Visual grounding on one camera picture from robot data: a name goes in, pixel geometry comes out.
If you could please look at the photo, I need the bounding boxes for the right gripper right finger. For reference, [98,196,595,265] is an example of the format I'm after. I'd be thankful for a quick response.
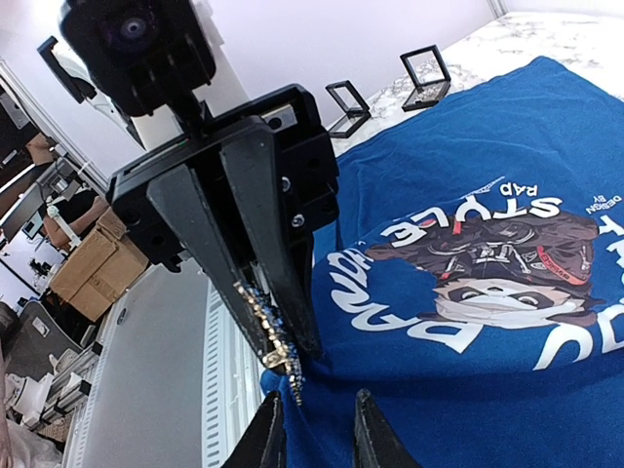
[353,389,419,468]

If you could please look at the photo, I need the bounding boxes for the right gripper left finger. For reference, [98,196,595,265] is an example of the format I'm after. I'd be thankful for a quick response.
[223,391,287,468]

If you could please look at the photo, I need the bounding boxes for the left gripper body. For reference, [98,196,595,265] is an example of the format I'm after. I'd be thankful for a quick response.
[107,85,339,272]

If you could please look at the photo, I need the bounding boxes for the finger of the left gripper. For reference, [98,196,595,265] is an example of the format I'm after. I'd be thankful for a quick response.
[146,165,272,361]
[221,129,322,359]

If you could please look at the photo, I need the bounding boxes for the sparkly flower brooch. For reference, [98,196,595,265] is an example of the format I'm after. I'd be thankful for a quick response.
[234,282,304,407]

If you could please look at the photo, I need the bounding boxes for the blue printed t-shirt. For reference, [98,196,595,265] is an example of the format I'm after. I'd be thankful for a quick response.
[284,57,623,467]

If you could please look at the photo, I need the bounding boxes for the silver brooch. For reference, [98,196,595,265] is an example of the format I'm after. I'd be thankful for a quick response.
[418,84,441,100]

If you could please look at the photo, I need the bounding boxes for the near black display box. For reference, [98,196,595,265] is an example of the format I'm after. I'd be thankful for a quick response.
[326,80,371,139]

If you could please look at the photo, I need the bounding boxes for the black display box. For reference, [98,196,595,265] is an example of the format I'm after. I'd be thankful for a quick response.
[400,45,451,112]
[326,80,371,139]

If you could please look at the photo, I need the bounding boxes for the cardboard box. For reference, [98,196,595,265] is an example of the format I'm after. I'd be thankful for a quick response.
[50,210,149,322]

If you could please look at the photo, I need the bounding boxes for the far black display box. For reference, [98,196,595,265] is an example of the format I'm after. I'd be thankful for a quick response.
[400,45,451,112]

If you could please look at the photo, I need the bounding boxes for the aluminium front rail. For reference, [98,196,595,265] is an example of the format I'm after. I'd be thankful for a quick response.
[63,270,261,467]

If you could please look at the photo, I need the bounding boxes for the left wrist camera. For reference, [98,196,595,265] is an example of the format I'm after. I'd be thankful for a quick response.
[59,0,216,122]

